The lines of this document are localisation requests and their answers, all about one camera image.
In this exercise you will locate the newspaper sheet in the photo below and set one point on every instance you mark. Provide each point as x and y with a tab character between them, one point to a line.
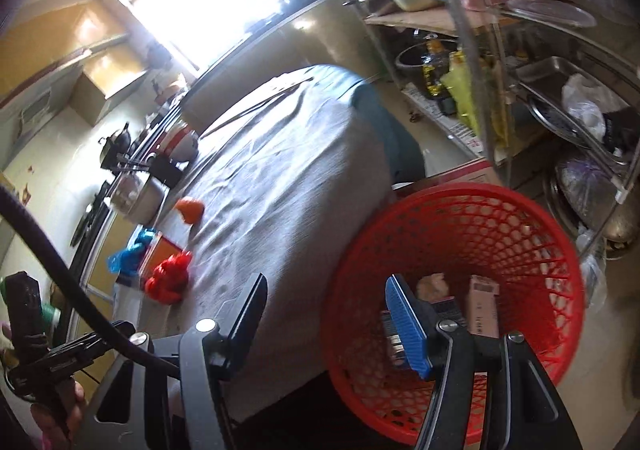
450	123

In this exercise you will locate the clear plastic bag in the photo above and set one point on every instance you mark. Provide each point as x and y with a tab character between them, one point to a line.
592	270

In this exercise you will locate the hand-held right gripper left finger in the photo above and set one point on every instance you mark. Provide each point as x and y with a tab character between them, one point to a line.
245	312

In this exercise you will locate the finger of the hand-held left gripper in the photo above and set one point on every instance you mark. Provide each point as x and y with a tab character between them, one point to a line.
75	347

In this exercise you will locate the grey tablecloth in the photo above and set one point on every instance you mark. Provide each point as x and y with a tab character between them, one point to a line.
280	180

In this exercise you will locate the red plastic bag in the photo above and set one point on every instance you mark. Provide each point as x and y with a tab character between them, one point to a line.
167	277

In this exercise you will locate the red banded white bowl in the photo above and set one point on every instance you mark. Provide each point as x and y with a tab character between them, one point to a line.
181	143

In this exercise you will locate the black cooking pot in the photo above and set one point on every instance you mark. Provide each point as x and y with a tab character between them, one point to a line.
410	63

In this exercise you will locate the blue under cloth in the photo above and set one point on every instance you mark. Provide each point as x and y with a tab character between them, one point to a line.
390	130

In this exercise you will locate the bundle of dark chopsticks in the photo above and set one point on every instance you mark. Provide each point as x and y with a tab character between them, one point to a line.
137	161

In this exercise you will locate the red plastic mesh basket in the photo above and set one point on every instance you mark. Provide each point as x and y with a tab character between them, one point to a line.
525	240

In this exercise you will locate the pink paper carton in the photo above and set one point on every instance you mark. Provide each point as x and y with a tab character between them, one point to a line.
482	305

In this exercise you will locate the white plastic bag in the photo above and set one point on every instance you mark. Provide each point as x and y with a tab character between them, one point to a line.
582	105

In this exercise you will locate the black wok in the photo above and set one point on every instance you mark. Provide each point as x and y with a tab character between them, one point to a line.
116	143

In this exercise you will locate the clear plastic lid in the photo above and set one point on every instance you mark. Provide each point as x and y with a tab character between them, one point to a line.
550	13

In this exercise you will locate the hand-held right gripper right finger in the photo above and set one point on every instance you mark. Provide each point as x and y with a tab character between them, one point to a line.
406	325

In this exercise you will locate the yellow wall cabinet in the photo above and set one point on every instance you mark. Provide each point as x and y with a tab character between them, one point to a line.
45	45

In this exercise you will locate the metal storage rack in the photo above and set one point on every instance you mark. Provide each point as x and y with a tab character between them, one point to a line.
480	25

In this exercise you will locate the plastic wrapped bowl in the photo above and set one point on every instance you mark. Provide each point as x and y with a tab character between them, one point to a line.
125	192

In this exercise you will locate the metal tray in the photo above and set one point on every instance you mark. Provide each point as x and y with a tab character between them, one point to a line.
542	73

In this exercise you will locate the purple plastic bag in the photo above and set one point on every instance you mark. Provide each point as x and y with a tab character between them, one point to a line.
585	185

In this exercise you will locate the dark small carton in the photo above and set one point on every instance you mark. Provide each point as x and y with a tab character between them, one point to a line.
450	310

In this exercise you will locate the cream basin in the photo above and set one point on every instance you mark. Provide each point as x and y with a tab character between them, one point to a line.
150	202

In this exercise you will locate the black gas stove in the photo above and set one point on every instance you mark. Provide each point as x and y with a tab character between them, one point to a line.
92	220

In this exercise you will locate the cooking oil bottle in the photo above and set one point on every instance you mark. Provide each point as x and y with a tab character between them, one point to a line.
434	75

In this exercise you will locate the blue plastic bag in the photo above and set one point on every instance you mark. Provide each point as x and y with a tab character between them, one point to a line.
127	257

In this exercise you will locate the orange peel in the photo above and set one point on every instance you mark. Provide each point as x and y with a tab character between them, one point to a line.
190	210

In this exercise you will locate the cardboard box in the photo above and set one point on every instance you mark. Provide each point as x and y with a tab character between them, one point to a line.
465	174

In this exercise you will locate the person's left hand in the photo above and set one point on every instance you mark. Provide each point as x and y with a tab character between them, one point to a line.
75	410

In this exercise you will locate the yellow plastic bag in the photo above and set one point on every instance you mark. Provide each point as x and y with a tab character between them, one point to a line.
467	95

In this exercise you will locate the black chopstick holder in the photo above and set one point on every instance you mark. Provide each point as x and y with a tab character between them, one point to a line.
166	171

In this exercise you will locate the crumpled tissue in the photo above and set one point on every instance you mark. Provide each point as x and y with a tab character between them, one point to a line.
432	287

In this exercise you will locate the round metal basin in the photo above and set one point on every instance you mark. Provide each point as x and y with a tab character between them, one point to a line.
555	123

